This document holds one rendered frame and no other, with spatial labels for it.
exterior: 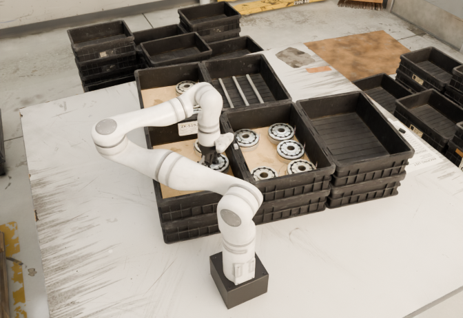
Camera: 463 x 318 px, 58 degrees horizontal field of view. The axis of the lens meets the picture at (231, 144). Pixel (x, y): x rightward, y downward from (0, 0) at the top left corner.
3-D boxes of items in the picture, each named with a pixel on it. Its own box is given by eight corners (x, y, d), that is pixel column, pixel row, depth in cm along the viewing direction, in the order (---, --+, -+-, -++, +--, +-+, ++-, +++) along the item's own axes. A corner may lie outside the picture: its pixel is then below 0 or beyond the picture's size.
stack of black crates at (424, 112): (465, 169, 250) (488, 124, 228) (426, 185, 240) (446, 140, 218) (416, 131, 277) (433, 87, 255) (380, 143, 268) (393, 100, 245)
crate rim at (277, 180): (336, 173, 141) (337, 168, 139) (251, 190, 135) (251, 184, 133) (293, 105, 170) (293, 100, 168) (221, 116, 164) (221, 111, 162)
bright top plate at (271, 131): (296, 139, 161) (296, 138, 161) (271, 141, 161) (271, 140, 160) (291, 122, 169) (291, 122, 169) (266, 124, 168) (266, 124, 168)
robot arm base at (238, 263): (259, 275, 124) (261, 239, 112) (230, 287, 121) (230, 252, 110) (245, 251, 130) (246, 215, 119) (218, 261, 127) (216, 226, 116)
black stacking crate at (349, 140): (407, 176, 153) (416, 153, 145) (332, 192, 147) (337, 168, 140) (355, 113, 182) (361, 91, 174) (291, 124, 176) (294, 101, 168)
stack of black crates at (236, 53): (247, 74, 330) (247, 34, 308) (264, 94, 309) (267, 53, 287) (199, 86, 317) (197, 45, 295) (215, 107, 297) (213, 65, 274)
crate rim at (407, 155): (415, 157, 146) (417, 152, 145) (336, 173, 141) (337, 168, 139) (360, 94, 175) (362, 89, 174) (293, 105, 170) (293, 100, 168)
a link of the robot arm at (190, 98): (207, 76, 131) (167, 91, 127) (221, 89, 126) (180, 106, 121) (210, 93, 136) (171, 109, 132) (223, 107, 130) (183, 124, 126)
